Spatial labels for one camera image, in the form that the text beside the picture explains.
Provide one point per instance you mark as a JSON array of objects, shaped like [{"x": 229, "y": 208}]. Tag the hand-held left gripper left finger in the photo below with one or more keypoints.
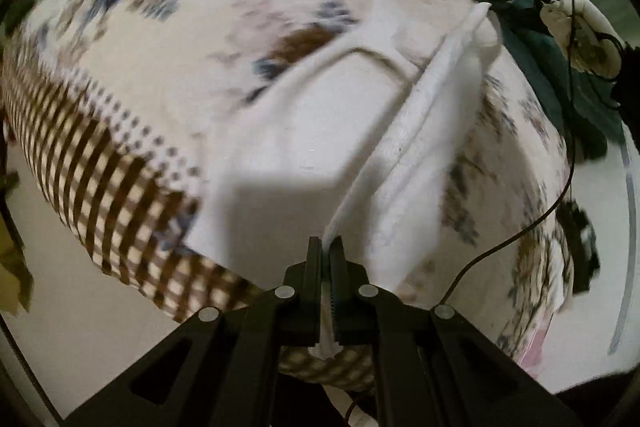
[{"x": 314, "y": 267}]

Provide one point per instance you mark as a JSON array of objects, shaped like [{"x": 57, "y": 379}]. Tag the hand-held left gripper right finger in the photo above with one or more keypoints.
[{"x": 337, "y": 267}]

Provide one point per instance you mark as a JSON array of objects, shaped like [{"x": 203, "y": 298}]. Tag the white sleeveless top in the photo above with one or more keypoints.
[{"x": 310, "y": 117}]

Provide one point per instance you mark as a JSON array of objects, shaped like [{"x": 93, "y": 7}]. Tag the person's right hand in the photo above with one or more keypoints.
[{"x": 592, "y": 32}]

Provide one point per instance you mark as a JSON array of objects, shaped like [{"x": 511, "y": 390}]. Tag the dark green cloth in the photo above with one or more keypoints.
[{"x": 545, "y": 72}]

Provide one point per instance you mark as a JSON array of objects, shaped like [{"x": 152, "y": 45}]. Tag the pink sheet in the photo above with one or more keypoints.
[{"x": 534, "y": 347}]

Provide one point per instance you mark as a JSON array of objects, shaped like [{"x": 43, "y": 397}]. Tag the black cloth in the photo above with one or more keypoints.
[{"x": 580, "y": 247}]

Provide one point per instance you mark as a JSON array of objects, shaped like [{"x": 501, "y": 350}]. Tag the floral checkered printed blanket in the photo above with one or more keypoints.
[{"x": 125, "y": 57}]

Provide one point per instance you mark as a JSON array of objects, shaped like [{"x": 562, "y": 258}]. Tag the olive yellow cloth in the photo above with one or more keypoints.
[{"x": 12, "y": 257}]

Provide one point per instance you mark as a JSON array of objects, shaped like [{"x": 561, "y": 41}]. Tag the grey curved rail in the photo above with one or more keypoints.
[{"x": 626, "y": 257}]

